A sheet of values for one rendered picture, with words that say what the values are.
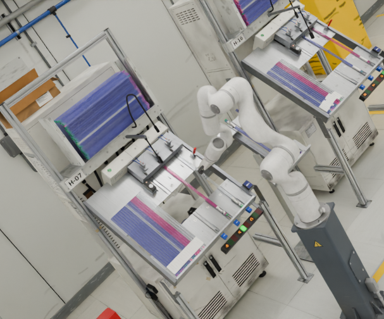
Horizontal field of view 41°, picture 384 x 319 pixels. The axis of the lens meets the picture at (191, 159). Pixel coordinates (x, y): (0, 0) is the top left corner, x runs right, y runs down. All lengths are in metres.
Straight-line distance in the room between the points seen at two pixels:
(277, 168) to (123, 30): 2.76
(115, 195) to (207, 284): 0.82
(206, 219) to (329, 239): 0.71
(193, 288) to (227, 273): 0.26
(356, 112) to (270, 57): 0.87
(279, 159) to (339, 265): 0.67
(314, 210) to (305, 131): 1.23
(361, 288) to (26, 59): 3.04
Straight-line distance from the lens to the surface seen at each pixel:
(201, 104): 2.49
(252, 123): 2.37
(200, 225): 2.91
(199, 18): 3.68
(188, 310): 2.88
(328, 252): 2.69
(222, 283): 3.37
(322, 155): 3.86
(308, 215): 2.58
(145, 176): 3.00
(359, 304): 2.94
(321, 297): 3.28
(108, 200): 3.01
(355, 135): 4.14
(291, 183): 2.46
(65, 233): 4.57
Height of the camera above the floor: 2.19
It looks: 22 degrees down
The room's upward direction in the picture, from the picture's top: 33 degrees counter-clockwise
